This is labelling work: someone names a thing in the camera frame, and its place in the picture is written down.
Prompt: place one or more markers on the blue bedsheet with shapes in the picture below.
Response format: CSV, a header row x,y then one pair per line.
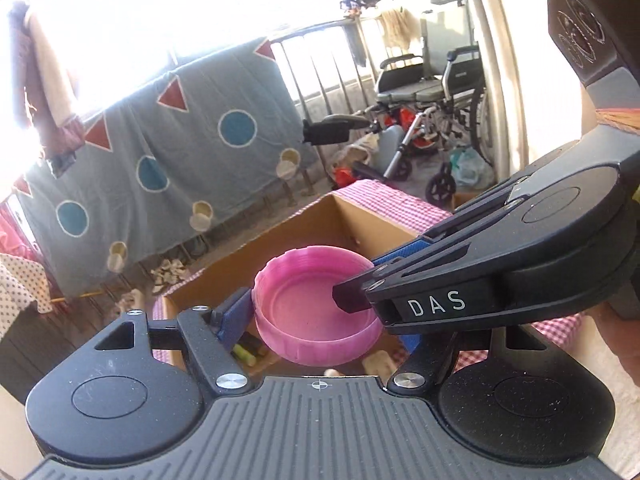
x,y
175,160

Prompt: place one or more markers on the white polka dot cloth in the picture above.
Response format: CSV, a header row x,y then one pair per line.
x,y
25,295

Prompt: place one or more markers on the folding wheelchair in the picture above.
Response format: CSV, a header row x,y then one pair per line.
x,y
440,90

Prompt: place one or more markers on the pale plastic bag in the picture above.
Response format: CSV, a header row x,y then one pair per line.
x,y
470,167

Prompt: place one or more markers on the black padded armrest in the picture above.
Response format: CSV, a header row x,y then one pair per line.
x,y
332,127

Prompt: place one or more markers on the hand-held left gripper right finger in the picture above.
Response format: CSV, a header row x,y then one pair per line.
x,y
411,344

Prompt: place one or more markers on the green lip balm stick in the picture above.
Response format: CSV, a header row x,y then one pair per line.
x,y
245,354

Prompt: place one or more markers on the brown cardboard box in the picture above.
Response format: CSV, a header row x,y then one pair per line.
x,y
360,220

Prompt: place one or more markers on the beige hanging towel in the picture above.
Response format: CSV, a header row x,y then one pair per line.
x,y
400,27

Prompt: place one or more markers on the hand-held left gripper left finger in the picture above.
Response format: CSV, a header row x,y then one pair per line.
x,y
235,315

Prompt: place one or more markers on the pink plastic lid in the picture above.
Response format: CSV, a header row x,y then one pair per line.
x,y
300,310

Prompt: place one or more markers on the metal balcony railing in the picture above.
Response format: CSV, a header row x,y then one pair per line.
x,y
320,70

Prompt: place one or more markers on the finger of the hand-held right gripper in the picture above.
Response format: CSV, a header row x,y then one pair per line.
x,y
355,295
405,252

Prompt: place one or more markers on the red checked tablecloth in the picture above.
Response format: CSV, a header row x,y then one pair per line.
x,y
400,195

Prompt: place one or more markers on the pink hanging clothing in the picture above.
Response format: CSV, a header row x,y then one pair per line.
x,y
12,230

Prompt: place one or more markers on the yellow stick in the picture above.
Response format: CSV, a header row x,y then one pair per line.
x,y
80,296

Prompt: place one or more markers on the dark hanging garment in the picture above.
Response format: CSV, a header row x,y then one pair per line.
x,y
45,85

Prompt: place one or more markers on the dark wooden cabinet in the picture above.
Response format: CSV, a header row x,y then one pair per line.
x,y
45,355

